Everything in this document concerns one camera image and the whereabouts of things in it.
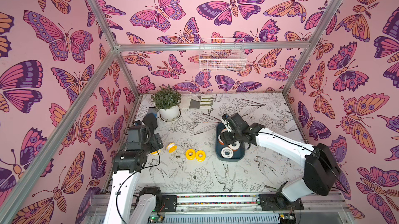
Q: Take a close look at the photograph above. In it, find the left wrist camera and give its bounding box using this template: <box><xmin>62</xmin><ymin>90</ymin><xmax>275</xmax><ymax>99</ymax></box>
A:
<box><xmin>125</xmin><ymin>125</ymin><xmax>147</xmax><ymax>151</ymax></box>

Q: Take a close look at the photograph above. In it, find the white wire basket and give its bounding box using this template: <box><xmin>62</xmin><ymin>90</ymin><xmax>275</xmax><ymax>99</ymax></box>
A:
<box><xmin>197</xmin><ymin>41</ymin><xmax>247</xmax><ymax>72</ymax></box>

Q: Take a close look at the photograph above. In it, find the folded green white cloth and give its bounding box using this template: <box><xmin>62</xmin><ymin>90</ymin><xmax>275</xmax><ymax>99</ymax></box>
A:
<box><xmin>189</xmin><ymin>95</ymin><xmax>214</xmax><ymax>109</ymax></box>

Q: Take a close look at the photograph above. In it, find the white tape roll front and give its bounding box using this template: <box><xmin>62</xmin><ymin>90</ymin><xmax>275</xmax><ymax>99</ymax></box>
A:
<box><xmin>221</xmin><ymin>147</ymin><xmax>234</xmax><ymax>159</ymax></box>

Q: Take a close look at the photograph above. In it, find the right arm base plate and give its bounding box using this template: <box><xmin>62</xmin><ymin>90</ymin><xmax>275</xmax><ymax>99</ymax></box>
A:
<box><xmin>259</xmin><ymin>193</ymin><xmax>304</xmax><ymax>211</ymax></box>

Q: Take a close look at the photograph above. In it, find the teal plastic storage box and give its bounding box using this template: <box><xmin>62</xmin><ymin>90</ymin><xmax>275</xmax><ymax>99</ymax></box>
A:
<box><xmin>215</xmin><ymin>123</ymin><xmax>245</xmax><ymax>162</ymax></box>

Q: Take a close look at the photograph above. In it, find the white orange tape roll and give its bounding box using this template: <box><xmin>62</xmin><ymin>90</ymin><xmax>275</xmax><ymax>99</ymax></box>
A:
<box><xmin>229</xmin><ymin>142</ymin><xmax>241</xmax><ymax>151</ymax></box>

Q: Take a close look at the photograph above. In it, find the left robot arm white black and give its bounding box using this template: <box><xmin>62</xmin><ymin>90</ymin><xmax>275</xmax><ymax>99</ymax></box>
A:
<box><xmin>103</xmin><ymin>120</ymin><xmax>163</xmax><ymax>224</ymax></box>

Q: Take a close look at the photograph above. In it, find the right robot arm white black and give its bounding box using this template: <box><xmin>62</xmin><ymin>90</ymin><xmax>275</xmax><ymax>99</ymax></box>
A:
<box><xmin>220</xmin><ymin>113</ymin><xmax>341</xmax><ymax>202</ymax></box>

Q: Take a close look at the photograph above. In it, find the aluminium front rail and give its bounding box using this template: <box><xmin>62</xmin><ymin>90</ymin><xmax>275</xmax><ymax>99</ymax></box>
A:
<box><xmin>84</xmin><ymin>192</ymin><xmax>356</xmax><ymax>224</ymax></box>

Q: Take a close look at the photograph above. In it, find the small yellow white tape roll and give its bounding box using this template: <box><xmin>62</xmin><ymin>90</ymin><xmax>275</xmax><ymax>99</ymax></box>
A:
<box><xmin>167</xmin><ymin>143</ymin><xmax>177</xmax><ymax>153</ymax></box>

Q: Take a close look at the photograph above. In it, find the black work glove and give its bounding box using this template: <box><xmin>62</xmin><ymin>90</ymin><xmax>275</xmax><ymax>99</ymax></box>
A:
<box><xmin>142</xmin><ymin>107</ymin><xmax>158</xmax><ymax>135</ymax></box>

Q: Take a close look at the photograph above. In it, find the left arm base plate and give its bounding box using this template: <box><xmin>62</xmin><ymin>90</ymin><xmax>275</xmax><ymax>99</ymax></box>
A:
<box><xmin>160</xmin><ymin>195</ymin><xmax>178</xmax><ymax>213</ymax></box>

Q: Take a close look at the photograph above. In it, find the potted green plant white pot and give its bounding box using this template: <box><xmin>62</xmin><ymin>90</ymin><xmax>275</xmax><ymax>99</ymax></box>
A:
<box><xmin>151</xmin><ymin>86</ymin><xmax>181</xmax><ymax>121</ymax></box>

